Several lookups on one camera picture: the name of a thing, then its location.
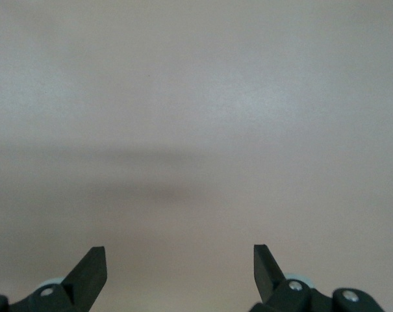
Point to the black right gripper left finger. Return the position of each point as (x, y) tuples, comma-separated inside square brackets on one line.
[(85, 279)]

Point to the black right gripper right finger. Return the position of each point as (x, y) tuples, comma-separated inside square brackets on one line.
[(267, 276)]

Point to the brown table mat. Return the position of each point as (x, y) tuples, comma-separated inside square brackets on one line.
[(196, 113)]

